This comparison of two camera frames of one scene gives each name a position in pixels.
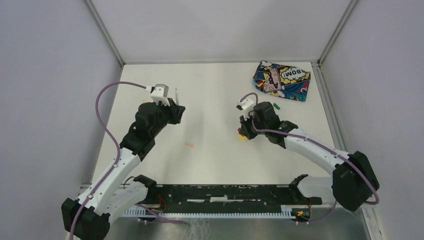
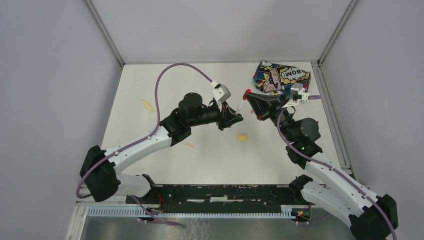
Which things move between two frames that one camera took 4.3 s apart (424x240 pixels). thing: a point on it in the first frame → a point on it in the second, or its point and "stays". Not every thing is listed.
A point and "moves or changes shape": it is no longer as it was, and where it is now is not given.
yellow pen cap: (242, 138) stays
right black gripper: (244, 129) → (266, 105)
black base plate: (227, 195) stays
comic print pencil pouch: (287, 81) stays
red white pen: (177, 97) moves or changes shape
